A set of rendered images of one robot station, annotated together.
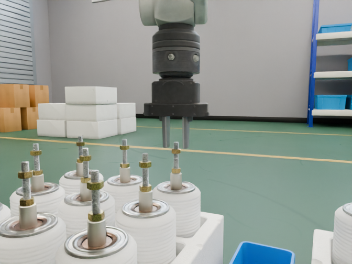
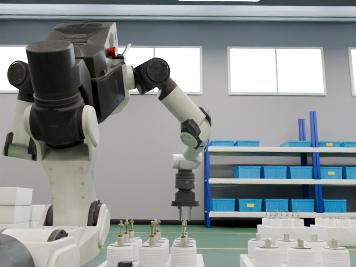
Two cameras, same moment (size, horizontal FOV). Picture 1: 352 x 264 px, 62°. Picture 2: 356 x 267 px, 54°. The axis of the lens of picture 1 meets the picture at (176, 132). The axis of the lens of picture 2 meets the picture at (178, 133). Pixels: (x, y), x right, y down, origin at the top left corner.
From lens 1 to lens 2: 109 cm
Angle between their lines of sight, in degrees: 28
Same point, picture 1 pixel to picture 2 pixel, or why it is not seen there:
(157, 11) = (181, 165)
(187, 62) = (192, 184)
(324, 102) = (218, 205)
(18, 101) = not seen: outside the picture
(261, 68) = (161, 172)
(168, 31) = (186, 172)
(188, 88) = (192, 195)
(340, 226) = (250, 245)
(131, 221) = not seen: hidden behind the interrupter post
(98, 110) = (15, 212)
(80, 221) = not seen: hidden behind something
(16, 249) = (157, 249)
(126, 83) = (13, 182)
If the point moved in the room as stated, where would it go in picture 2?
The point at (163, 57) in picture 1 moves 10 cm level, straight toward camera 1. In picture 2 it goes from (183, 182) to (194, 181)
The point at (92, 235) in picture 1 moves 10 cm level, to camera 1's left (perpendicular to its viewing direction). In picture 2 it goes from (184, 242) to (158, 243)
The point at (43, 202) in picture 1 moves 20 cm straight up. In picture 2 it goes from (134, 245) to (136, 194)
